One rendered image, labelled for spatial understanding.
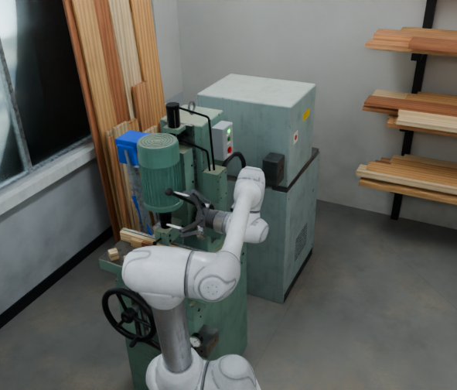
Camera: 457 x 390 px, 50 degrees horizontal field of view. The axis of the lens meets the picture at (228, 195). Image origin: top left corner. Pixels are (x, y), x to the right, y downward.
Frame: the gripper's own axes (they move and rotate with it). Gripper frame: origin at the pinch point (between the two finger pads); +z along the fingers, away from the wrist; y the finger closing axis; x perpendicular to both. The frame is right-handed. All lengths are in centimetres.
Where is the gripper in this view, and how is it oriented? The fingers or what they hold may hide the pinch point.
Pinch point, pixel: (174, 209)
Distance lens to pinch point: 206.5
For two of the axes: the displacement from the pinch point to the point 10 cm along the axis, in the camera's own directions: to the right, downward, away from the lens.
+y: 2.4, -9.7, 0.1
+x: -3.9, -1.1, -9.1
